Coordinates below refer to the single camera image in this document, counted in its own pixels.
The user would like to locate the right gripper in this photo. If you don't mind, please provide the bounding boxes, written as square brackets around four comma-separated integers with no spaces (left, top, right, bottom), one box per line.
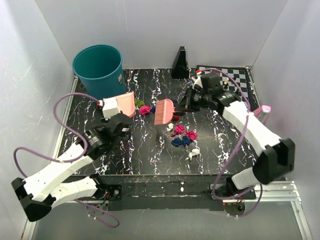
[174,86,210,113]

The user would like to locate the pink dustpan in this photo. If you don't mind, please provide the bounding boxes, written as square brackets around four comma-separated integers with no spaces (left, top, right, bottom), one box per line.
[115,91,136,118]

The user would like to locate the pink hand brush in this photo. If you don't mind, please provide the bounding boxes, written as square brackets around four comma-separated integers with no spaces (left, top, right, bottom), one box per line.
[154,98,185,125]

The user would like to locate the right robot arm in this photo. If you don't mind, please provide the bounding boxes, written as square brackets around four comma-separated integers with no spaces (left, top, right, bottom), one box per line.
[174,72,296,199]

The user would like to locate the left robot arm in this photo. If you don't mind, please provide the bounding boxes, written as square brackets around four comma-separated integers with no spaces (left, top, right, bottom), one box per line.
[11,113,133,222]

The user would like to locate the red paper scrap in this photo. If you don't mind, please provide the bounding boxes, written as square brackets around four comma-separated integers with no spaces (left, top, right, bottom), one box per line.
[172,115,180,122]

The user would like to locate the black metronome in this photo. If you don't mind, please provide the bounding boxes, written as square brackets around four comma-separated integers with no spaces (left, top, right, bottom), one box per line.
[171,46,190,79]

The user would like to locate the green paper scrap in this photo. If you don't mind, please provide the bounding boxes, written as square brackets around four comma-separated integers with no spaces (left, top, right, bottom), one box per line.
[134,98,145,108]

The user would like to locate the black white chessboard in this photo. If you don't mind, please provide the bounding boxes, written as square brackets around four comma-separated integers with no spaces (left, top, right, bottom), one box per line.
[195,65,250,107]

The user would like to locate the teal plastic waste bin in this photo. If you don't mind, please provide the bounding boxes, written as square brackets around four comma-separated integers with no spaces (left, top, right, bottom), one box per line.
[72,44,126,100]

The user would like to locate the pink metronome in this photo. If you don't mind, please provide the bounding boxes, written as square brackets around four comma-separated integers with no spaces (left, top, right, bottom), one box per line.
[253,105,272,125]

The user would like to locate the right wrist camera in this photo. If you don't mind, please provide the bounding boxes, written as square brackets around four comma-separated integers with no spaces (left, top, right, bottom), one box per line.
[191,70,203,91]

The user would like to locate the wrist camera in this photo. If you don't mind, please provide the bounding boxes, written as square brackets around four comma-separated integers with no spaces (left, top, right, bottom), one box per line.
[97,97,120,121]
[191,70,203,91]

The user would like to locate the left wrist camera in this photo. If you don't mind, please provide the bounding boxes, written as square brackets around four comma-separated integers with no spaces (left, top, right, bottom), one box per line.
[97,97,120,121]

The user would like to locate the aluminium rail frame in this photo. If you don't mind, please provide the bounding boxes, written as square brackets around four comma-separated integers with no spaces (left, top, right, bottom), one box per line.
[21,74,313,240]

